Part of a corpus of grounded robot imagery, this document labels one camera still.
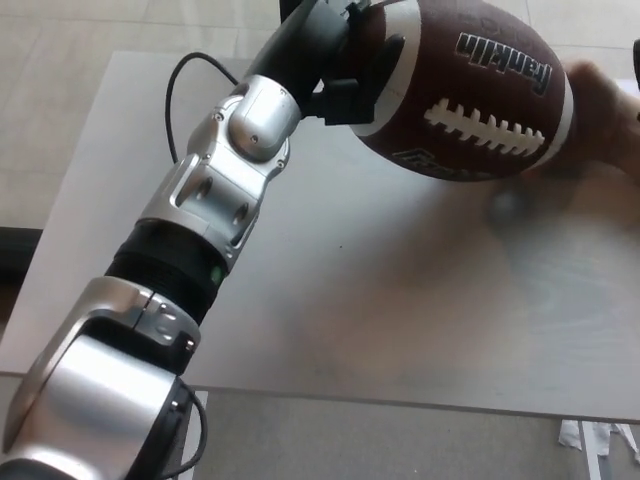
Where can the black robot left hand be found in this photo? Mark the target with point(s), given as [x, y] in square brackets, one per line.
[305, 50]

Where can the person's bare hand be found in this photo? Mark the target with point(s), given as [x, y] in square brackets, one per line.
[605, 130]

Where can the brown Franklin football white stripes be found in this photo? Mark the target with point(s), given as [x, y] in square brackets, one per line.
[475, 90]

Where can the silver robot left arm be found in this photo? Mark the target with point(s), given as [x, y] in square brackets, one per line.
[215, 190]

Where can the white crumpled paper scrap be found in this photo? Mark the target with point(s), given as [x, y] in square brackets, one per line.
[570, 434]

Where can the white metal table leg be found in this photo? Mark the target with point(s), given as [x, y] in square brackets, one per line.
[594, 452]
[197, 440]

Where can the black window frame post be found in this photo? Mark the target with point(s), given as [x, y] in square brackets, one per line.
[290, 7]

